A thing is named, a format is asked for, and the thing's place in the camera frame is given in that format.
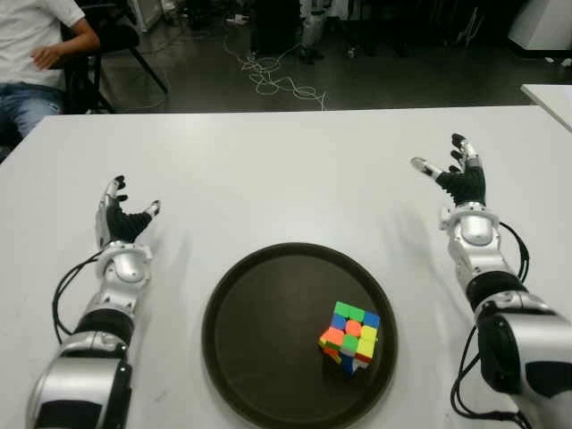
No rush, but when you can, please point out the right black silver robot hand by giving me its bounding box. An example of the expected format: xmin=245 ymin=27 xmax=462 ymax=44
xmin=409 ymin=132 xmax=488 ymax=209

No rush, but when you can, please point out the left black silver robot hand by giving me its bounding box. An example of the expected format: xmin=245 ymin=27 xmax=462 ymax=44
xmin=93 ymin=174 xmax=162 ymax=247

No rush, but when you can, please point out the multicoloured Rubik's cube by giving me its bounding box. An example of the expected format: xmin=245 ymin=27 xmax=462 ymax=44
xmin=317 ymin=301 xmax=382 ymax=380

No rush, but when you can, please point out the dark round plate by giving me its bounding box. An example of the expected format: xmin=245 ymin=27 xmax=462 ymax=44
xmin=201 ymin=241 xmax=400 ymax=429

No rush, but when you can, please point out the white side table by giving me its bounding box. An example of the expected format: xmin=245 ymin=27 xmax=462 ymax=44
xmin=520 ymin=83 xmax=572 ymax=135

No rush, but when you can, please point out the grey metal folding stand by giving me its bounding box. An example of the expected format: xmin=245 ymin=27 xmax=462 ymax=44
xmin=453 ymin=0 xmax=487 ymax=48

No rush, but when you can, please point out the large white cabinet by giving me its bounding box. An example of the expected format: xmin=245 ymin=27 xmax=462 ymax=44
xmin=507 ymin=0 xmax=572 ymax=60

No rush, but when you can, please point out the black office chair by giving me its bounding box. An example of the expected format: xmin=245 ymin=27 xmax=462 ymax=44
xmin=60 ymin=0 xmax=171 ymax=115

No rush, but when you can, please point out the seated person in white shirt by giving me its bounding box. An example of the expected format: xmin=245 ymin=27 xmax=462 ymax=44
xmin=0 ymin=0 xmax=103 ymax=148

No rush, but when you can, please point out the small white cabinet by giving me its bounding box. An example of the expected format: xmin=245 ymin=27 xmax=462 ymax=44
xmin=129 ymin=0 xmax=163 ymax=33

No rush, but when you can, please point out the black cabinet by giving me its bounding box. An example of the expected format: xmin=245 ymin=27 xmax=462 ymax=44
xmin=252 ymin=0 xmax=305 ymax=55

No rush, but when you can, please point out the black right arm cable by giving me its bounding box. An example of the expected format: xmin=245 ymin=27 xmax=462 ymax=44
xmin=450 ymin=221 xmax=537 ymax=429

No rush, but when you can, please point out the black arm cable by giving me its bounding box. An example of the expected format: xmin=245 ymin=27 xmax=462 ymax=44
xmin=450 ymin=221 xmax=537 ymax=429
xmin=51 ymin=249 xmax=105 ymax=345

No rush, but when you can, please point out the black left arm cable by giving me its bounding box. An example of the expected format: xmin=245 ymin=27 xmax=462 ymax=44
xmin=51 ymin=249 xmax=105 ymax=345

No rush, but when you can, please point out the tangled white floor cable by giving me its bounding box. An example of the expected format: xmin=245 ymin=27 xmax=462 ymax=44
xmin=223 ymin=33 xmax=328 ymax=111

